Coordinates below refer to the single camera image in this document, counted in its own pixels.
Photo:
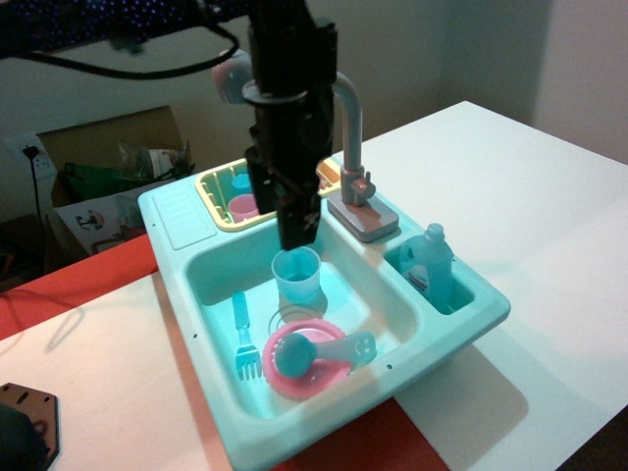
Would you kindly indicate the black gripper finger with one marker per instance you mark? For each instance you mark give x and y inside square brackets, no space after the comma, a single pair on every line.
[262,182]
[298,217]

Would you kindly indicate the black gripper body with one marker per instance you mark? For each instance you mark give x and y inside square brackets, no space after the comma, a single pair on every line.
[294,63]

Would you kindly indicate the grey toy faucet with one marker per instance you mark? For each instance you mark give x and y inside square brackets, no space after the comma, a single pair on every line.
[355,204]

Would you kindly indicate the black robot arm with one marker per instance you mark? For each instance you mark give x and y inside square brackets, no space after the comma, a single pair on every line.
[39,30]

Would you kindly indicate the small blue cup in rack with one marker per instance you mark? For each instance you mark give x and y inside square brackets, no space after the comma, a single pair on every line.
[241,184]

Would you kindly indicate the pink cup in rack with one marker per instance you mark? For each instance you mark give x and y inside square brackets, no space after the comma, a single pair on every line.
[243,207]

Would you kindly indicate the yellow dish rack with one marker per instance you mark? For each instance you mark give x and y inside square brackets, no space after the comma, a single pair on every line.
[215,189]

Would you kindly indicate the blue cup in sink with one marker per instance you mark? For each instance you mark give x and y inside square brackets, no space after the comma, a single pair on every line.
[297,274]

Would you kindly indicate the teal toy sink basin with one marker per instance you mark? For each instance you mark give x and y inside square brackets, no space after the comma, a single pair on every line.
[360,290]

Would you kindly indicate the blue dish soap bottle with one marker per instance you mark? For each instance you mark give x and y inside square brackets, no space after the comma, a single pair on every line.
[425,261]

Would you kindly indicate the blue toy spoon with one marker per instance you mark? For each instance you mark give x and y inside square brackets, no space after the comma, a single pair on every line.
[295,353]

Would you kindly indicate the blue toy fork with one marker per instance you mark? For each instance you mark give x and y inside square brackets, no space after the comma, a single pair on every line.
[248,361]

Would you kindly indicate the pink toy plate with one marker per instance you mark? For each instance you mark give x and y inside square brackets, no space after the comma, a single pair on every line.
[321,375]

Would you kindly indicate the cardboard box with clutter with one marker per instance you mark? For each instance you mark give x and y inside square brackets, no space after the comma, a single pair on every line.
[103,167]

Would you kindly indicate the red mat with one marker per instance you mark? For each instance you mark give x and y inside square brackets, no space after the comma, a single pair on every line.
[37,301]

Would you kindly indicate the white wall outlet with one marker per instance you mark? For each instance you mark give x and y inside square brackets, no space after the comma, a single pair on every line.
[29,152]

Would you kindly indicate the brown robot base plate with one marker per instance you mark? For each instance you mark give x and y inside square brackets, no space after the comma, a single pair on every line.
[29,428]

